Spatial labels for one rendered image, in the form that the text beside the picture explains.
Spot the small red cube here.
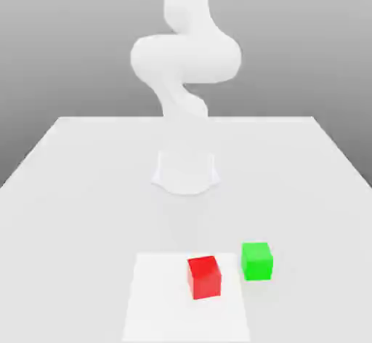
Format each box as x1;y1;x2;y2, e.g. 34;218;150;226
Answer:
186;255;222;301

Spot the small green cube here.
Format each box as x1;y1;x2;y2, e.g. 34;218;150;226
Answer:
240;241;274;282

